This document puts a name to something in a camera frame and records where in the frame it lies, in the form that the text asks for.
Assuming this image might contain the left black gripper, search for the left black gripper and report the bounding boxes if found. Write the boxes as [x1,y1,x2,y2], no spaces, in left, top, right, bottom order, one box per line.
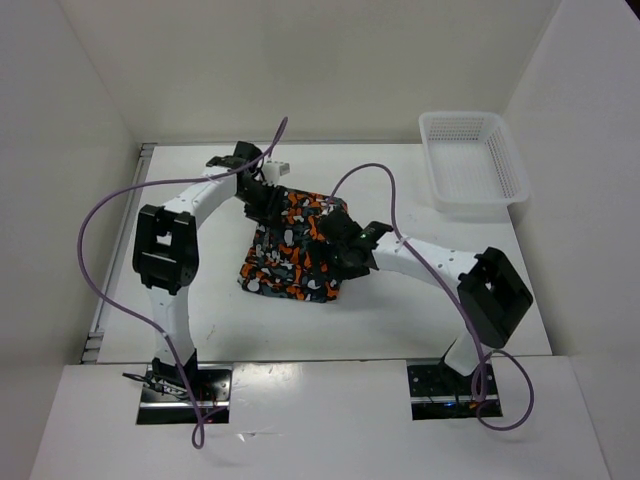
[235,180,285,231]

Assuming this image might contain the orange camouflage shorts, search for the orange camouflage shorts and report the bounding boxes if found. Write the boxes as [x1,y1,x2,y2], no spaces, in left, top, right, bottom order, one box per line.
[238,186,348,303]

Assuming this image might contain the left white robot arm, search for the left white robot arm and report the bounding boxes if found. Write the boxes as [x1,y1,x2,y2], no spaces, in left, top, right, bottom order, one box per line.
[132,141,290,400]

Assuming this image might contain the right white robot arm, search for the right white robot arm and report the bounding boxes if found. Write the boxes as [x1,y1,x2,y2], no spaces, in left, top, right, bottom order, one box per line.
[318,210,533,393]

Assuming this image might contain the white plastic basket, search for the white plastic basket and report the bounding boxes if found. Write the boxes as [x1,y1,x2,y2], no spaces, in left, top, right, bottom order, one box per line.
[418,111,530,215]

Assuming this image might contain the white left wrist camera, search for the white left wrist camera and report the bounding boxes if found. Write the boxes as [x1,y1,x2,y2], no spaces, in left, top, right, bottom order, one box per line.
[261,161,290,186]

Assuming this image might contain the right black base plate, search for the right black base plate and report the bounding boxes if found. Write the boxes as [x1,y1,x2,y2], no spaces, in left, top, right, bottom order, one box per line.
[406,359,480,421]

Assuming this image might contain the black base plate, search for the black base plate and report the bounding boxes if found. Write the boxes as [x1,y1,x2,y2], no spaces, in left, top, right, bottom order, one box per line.
[406,359,480,421]
[123,364,232,425]

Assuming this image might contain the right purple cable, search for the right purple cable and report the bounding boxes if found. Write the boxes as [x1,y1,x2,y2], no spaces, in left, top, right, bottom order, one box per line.
[327,163,537,431]

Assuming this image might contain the purple cable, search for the purple cable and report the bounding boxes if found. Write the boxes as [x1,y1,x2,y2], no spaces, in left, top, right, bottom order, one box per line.
[76,116,290,450]
[327,163,537,431]

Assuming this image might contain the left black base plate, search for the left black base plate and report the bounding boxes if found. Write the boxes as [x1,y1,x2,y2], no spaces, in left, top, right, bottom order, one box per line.
[123,364,232,425]

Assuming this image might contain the aluminium table rail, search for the aluminium table rail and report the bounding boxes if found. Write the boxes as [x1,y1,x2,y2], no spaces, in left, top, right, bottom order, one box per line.
[80,143,156,365]

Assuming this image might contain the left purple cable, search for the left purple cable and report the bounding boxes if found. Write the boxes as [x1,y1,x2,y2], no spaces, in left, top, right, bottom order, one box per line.
[76,116,290,450]

